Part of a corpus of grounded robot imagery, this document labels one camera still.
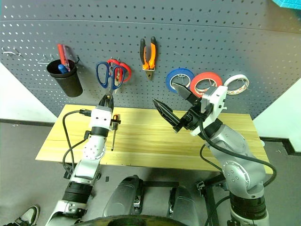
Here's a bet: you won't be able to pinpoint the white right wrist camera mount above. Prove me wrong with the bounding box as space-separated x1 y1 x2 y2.
190 86 228 137

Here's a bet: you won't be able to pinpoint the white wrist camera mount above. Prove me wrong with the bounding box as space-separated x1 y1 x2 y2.
90 105 115 131
190 86 228 137

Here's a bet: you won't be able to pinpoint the dark grey metal pegboard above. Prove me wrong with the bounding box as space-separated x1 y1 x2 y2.
0 0 301 121

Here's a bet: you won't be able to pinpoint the black silver frame bracket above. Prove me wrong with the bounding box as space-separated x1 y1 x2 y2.
196 181 207 198

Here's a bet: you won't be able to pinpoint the silver dark rounded shell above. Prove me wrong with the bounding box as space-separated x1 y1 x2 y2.
103 175 144 218
166 186 203 219

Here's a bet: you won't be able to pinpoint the red handled scissors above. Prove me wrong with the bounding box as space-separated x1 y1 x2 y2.
107 58 132 89

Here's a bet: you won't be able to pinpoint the black cable under table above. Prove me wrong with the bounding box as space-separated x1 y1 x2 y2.
204 194 234 226

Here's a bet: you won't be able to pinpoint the light wooden table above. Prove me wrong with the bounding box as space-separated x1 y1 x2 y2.
35 104 273 175

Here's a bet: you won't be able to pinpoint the black plastic cup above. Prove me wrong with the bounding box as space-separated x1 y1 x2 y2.
46 58 84 97

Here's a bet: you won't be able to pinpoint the orange black pliers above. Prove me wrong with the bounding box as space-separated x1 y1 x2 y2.
140 36 158 81

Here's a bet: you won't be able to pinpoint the teal foam block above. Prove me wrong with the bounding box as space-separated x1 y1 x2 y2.
272 0 301 10

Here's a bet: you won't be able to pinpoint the white tape roll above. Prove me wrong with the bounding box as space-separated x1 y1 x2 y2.
223 74 250 96

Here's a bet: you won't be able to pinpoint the red tape roll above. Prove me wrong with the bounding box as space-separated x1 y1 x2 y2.
190 72 223 99

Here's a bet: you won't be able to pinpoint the black metal table frame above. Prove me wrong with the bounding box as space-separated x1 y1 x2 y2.
141 175 227 226

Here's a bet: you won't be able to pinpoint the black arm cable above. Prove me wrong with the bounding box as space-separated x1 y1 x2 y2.
198 119 277 189
62 108 93 170

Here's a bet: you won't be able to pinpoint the red and blue pens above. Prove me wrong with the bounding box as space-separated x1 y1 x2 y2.
57 43 71 73

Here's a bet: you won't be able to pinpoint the dark blue handled scissors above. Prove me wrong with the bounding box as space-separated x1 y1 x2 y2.
95 61 125 101

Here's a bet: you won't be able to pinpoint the orange black screwdriver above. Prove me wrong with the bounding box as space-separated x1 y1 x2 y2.
110 114 122 152

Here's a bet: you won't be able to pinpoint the black white sneaker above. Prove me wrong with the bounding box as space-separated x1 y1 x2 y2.
13 205 41 226

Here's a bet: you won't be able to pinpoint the dark curved rim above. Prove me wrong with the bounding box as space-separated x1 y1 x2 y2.
77 214 196 226

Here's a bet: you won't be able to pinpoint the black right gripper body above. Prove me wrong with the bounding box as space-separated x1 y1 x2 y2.
173 103 209 134

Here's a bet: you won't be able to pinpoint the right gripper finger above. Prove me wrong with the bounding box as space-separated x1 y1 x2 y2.
152 98 182 129
174 82 201 108

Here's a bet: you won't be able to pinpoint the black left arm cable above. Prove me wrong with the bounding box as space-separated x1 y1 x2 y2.
62 108 93 170

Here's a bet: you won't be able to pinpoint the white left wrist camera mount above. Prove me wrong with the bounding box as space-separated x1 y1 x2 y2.
90 105 115 131

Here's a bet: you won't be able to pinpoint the blue tape roll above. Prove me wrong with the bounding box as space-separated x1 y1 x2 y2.
165 68 196 94

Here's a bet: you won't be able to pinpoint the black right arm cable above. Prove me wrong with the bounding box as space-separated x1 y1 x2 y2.
198 119 277 189

